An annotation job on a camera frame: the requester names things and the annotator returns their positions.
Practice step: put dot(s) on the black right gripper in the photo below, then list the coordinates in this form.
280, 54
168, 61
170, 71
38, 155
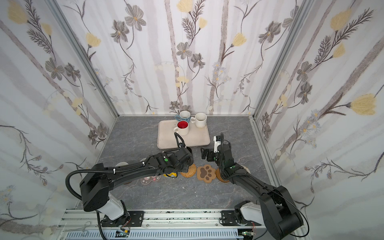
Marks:
217, 154

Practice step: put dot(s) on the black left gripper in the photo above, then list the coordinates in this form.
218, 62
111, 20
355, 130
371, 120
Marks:
186, 154

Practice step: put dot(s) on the yellow mug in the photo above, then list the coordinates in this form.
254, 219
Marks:
171, 175

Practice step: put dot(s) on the woven rattan round coaster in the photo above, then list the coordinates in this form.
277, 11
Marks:
191, 171

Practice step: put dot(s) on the brown paw shaped coaster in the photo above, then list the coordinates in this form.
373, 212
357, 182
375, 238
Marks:
206, 173

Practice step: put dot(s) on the brown round wooden coaster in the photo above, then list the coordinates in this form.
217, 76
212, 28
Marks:
218, 174

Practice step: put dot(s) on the white mug red inside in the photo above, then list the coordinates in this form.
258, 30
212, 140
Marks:
182, 128

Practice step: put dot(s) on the white speckled mug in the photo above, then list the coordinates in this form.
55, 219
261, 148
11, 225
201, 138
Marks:
200, 120

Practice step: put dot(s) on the pink flower coaster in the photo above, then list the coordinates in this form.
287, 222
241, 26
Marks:
147, 180

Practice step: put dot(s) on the blue patterned mug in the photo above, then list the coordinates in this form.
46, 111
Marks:
183, 116

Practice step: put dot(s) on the white colourful stitched coaster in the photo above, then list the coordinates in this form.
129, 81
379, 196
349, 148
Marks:
248, 171

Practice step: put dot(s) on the purple mug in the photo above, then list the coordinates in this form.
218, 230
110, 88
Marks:
121, 164

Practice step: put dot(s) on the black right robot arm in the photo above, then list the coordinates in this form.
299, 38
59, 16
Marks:
280, 215

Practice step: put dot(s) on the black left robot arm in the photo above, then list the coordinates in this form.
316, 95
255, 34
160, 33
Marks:
100, 180

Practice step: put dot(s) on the beige plastic tray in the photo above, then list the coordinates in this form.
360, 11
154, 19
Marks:
195, 138

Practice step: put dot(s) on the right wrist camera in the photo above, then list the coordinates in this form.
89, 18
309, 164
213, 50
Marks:
217, 143

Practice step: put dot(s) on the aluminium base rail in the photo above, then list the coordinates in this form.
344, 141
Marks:
197, 224

